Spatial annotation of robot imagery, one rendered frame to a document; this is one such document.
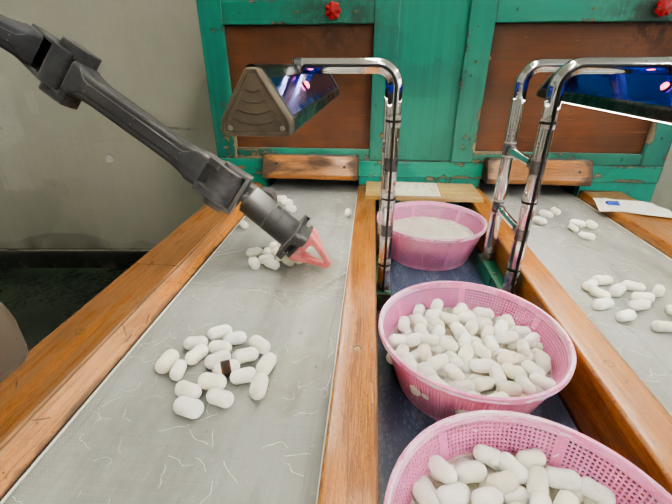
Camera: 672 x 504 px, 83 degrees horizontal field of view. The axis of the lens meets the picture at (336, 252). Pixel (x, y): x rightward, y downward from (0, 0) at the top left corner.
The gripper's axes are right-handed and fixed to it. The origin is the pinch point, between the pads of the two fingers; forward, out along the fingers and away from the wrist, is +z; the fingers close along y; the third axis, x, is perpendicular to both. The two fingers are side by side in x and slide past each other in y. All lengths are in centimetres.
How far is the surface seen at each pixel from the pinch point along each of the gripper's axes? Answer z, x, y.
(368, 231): 5.3, -6.1, 14.8
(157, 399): -11.3, 12.5, -34.7
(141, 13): -113, 24, 128
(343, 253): 3.1, -0.7, 7.9
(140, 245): -55, 129, 126
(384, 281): 9.8, -6.4, -3.0
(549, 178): 41, -44, 48
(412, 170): 12, -18, 54
